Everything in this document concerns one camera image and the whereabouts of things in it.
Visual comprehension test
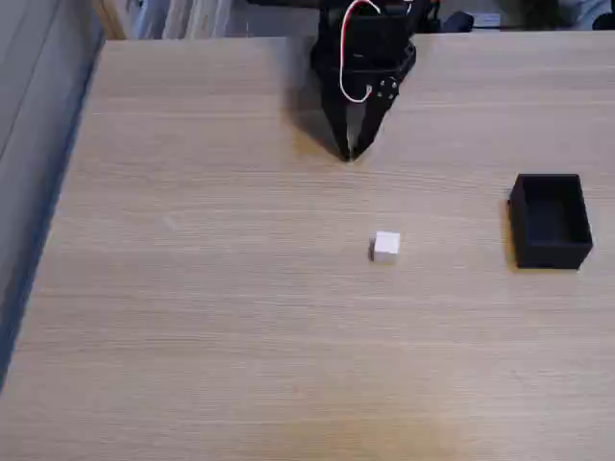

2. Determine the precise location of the small black rounded object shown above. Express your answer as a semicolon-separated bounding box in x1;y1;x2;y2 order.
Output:
440;11;476;35

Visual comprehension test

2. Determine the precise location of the light wooden strip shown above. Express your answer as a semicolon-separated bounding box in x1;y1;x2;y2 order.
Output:
91;0;129;41

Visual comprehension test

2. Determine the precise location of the white red gripper cable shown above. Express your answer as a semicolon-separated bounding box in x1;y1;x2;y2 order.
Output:
337;0;383;105

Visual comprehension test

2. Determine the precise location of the white block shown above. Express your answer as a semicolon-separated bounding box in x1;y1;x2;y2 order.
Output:
368;230;402;265

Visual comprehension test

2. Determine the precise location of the black open box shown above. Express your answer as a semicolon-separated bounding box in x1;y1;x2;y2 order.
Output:
507;173;595;271

